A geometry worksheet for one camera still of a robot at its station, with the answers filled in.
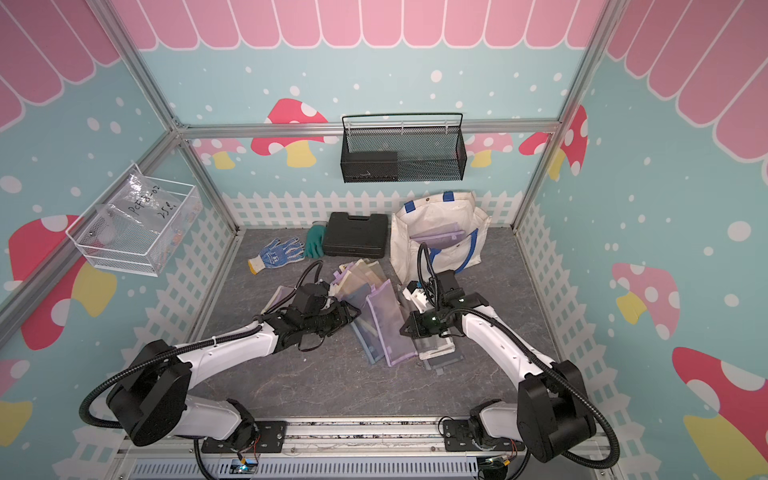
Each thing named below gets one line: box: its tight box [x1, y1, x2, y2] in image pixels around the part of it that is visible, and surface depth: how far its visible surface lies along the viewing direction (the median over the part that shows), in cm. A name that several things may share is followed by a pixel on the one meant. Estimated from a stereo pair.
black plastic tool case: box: [324, 212, 389, 259], surface depth 118 cm
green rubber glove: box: [304, 220, 327, 260], surface depth 115 cm
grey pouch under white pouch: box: [423, 351, 464, 370], surface depth 87 cm
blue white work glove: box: [248, 237, 306, 275], surface depth 114 cm
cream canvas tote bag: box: [390, 191, 492, 285], surface depth 102 cm
